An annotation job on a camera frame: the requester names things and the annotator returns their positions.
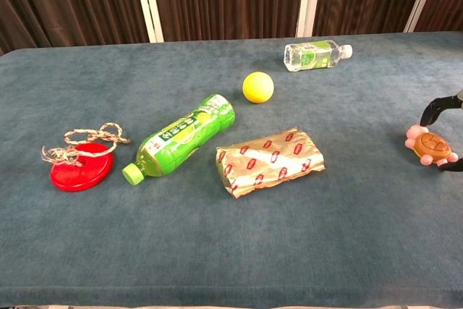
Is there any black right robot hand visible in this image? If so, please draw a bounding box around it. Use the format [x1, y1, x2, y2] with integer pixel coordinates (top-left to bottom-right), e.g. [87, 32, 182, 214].
[419, 88, 463, 173]

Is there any small orange turtle toy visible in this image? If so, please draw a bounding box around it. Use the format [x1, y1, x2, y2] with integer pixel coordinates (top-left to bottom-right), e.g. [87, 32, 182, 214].
[404, 124, 459, 167]

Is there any clear water bottle green label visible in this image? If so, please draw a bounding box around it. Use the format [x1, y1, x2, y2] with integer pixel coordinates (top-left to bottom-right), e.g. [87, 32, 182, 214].
[284, 39, 354, 72]

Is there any foil snack wrapper red print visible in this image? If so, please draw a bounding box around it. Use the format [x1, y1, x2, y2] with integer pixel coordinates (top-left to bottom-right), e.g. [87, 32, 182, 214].
[215, 127, 326, 199]

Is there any yellow ball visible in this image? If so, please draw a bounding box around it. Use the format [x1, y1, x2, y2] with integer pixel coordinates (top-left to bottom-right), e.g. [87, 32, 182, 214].
[242, 71, 275, 104]

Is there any teal table cloth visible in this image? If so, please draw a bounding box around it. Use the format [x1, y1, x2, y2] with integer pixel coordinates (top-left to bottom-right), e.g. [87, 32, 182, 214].
[0, 30, 463, 308]

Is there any green tea bottle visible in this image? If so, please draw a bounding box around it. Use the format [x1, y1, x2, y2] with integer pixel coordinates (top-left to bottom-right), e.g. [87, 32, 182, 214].
[122, 93, 237, 187]

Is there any red plastic disc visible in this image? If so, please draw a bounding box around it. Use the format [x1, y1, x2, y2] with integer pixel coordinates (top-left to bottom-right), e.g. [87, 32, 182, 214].
[49, 143, 114, 192]

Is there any braided beige rope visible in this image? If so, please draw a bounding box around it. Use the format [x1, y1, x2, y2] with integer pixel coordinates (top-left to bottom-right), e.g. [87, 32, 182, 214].
[41, 122, 132, 168]

